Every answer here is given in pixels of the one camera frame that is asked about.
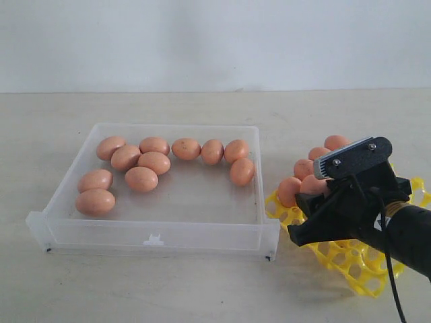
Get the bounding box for brown egg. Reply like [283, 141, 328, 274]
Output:
[75, 188, 116, 217]
[293, 159, 314, 181]
[324, 135, 351, 151]
[77, 169, 114, 193]
[137, 151, 171, 176]
[300, 175, 330, 196]
[224, 139, 250, 164]
[96, 136, 127, 161]
[201, 139, 224, 166]
[125, 166, 158, 192]
[139, 136, 170, 155]
[171, 138, 201, 161]
[230, 157, 255, 186]
[277, 177, 302, 207]
[308, 147, 331, 161]

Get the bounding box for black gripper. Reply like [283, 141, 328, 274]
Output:
[288, 176, 412, 246]

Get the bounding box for yellow plastic egg tray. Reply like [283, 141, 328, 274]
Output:
[265, 163, 431, 299]

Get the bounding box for clear plastic drawer bin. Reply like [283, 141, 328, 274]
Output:
[26, 123, 279, 261]

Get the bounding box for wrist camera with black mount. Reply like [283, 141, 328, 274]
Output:
[313, 137, 393, 180]

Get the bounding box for brown egg second row left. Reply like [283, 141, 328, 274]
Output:
[110, 145, 141, 172]

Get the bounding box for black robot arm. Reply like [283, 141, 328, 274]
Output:
[288, 172, 430, 277]

